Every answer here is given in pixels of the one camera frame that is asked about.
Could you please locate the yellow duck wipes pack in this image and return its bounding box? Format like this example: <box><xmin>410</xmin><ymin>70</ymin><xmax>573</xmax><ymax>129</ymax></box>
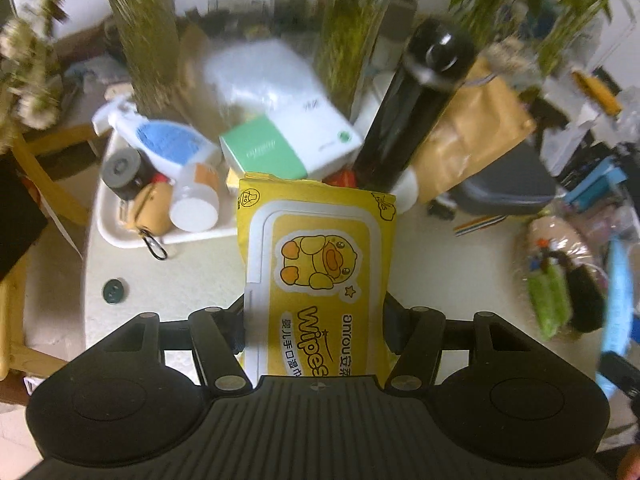
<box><xmin>236</xmin><ymin>174</ymin><xmax>397</xmax><ymax>382</ymax></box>

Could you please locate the green wet wipes pack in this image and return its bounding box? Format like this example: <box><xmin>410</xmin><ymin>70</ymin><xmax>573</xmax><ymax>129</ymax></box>
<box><xmin>527</xmin><ymin>263</ymin><xmax>573</xmax><ymax>339</ymax></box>

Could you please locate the dark green round cap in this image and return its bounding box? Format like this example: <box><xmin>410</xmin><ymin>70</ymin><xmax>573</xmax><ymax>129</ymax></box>
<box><xmin>102</xmin><ymin>278</ymin><xmax>127</xmax><ymax>304</ymax></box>

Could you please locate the white pill bottle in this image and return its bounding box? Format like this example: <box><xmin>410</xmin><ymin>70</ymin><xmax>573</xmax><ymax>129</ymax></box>
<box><xmin>169</xmin><ymin>162</ymin><xmax>220</xmax><ymax>233</ymax></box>

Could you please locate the tan silicone pouch with carabiner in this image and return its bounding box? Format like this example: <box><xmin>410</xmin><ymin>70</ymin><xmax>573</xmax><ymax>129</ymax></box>
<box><xmin>126</xmin><ymin>182</ymin><xmax>172</xmax><ymax>261</ymax></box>

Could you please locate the white plastic tray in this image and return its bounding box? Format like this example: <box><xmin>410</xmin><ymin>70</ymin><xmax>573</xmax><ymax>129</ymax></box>
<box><xmin>95</xmin><ymin>74</ymin><xmax>421</xmax><ymax>250</ymax></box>

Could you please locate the grey zippered hard case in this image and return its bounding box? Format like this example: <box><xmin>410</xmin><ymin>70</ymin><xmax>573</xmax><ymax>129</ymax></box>
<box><xmin>449</xmin><ymin>142</ymin><xmax>556</xmax><ymax>216</ymax></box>

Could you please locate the white blue spray bottle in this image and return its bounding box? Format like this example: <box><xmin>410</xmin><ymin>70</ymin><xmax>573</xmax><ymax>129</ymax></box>
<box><xmin>92</xmin><ymin>96</ymin><xmax>222</xmax><ymax>180</ymax></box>

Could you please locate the wooden chair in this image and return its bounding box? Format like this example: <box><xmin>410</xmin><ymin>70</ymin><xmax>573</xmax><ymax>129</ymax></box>
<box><xmin>1</xmin><ymin>144</ymin><xmax>89</xmax><ymax>405</ymax></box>

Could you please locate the green white tissue box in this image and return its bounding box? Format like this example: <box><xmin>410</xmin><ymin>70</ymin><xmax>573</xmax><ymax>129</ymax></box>
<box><xmin>220</xmin><ymin>96</ymin><xmax>362</xmax><ymax>181</ymax></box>

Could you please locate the brown paper bag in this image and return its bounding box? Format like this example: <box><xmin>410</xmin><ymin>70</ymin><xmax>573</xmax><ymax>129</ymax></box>
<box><xmin>410</xmin><ymin>58</ymin><xmax>536</xmax><ymax>204</ymax></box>

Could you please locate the black thermos bottle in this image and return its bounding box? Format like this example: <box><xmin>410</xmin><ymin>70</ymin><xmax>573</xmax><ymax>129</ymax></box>
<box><xmin>352</xmin><ymin>16</ymin><xmax>477</xmax><ymax>192</ymax></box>

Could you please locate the glass vase with bamboo far right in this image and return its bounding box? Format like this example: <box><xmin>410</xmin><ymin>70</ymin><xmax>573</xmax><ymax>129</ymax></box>
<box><xmin>537</xmin><ymin>0</ymin><xmax>612</xmax><ymax>77</ymax></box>

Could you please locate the glass vase with bamboo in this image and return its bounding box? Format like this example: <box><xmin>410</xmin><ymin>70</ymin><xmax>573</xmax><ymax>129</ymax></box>
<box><xmin>314</xmin><ymin>0</ymin><xmax>390</xmax><ymax>118</ymax></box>
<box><xmin>537</xmin><ymin>0</ymin><xmax>612</xmax><ymax>77</ymax></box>
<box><xmin>108</xmin><ymin>0</ymin><xmax>179</xmax><ymax>118</ymax></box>

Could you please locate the glass vase with bamboo middle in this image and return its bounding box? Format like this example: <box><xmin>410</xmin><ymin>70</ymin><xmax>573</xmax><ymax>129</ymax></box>
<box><xmin>314</xmin><ymin>0</ymin><xmax>390</xmax><ymax>118</ymax></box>

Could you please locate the glass vase with bamboo left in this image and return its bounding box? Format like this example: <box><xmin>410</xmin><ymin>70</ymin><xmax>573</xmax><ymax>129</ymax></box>
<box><xmin>108</xmin><ymin>0</ymin><xmax>179</xmax><ymax>118</ymax></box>

